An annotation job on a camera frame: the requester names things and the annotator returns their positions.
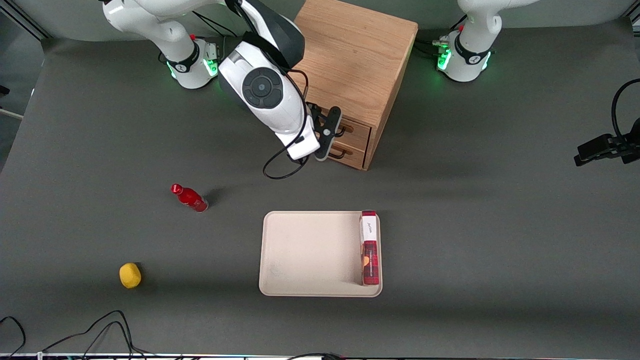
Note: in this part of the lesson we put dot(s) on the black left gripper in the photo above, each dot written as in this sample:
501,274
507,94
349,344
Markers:
635,133

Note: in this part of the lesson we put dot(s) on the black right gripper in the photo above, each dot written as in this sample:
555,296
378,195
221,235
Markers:
314,111

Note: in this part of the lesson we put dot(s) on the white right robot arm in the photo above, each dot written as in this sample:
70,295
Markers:
270,100

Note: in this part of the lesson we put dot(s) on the wooden drawer cabinet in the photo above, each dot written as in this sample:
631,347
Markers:
355,55

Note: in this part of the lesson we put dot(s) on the beige plastic tray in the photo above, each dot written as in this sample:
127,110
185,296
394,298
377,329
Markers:
310,255

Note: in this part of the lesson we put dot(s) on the red and white carton box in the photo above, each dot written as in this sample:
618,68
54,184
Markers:
370,260

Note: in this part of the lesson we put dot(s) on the red bottle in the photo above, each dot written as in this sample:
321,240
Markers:
191,198

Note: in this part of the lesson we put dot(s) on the yellow lemon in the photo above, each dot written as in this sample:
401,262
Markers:
130,275

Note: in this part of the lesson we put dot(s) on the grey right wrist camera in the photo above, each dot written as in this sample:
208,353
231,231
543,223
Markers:
327,132

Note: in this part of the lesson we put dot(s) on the aluminium frame profile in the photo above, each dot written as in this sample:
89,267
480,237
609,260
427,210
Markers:
25,19

